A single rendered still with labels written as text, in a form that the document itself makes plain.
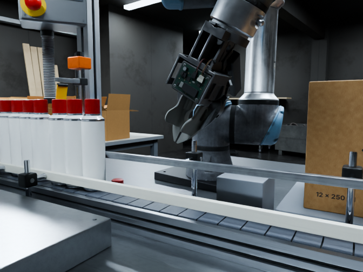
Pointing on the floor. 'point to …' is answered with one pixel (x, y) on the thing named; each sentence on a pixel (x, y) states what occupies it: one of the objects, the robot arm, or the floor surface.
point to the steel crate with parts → (291, 138)
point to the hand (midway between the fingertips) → (181, 136)
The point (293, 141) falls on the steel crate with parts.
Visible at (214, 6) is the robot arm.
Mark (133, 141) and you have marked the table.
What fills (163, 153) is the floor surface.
